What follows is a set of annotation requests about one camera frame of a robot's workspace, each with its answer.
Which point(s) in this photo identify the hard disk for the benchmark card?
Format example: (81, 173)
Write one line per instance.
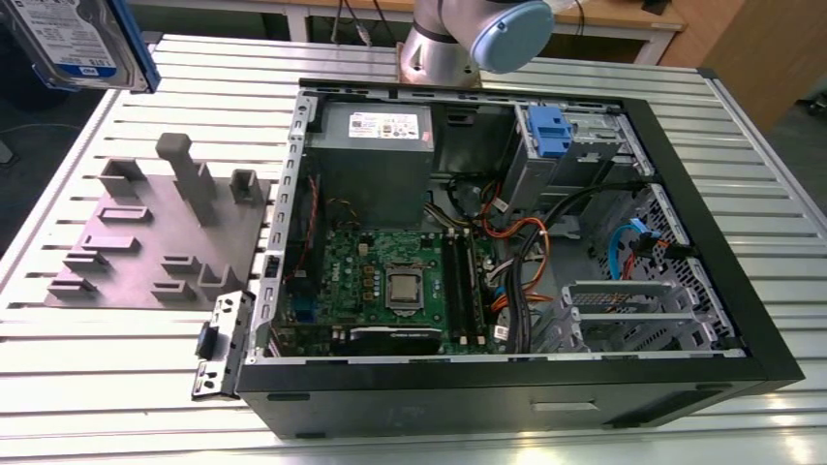
(71, 43)

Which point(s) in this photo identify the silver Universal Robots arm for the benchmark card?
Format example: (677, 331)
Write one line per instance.
(439, 53)

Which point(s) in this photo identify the metal disk bay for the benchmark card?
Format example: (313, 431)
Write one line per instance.
(621, 317)

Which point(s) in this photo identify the CPU socket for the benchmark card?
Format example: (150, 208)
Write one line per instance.
(407, 266)

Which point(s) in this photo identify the green motherboard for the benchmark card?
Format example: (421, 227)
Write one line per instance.
(349, 252)

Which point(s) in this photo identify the silver CPU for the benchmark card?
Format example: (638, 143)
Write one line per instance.
(409, 289)

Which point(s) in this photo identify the grey power supply unit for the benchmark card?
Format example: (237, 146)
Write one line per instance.
(369, 184)

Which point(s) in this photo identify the black RAM slot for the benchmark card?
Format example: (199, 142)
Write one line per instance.
(475, 290)
(458, 286)

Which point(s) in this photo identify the black graphics card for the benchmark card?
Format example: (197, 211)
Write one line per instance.
(394, 339)

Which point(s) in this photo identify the blue drive latch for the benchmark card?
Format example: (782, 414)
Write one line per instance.
(550, 131)

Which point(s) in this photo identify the metal optical drive cage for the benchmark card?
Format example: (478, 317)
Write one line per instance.
(582, 162)

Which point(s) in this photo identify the black open PC case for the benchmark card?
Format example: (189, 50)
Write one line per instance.
(453, 397)

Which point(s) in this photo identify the grey parts rack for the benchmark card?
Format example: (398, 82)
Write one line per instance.
(162, 232)

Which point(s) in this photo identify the light wooden desk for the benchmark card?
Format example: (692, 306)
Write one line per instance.
(621, 17)

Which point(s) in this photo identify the metal expansion slot bracket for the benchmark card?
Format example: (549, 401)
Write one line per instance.
(226, 310)

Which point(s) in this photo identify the white metal desk frame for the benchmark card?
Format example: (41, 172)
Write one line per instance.
(298, 24)

